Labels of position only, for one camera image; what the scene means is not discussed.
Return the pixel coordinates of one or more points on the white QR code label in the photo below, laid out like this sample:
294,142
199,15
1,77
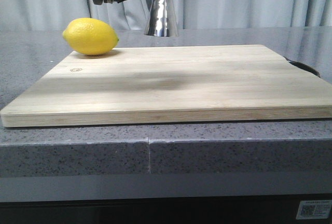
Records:
313,209

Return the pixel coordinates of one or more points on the steel double jigger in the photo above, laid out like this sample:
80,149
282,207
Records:
162,19

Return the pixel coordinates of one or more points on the yellow lemon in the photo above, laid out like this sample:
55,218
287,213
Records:
90,36

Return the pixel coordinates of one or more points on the grey curtain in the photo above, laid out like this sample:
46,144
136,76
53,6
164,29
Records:
54,15

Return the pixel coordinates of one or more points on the wooden cutting board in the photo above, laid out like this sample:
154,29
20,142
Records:
171,84

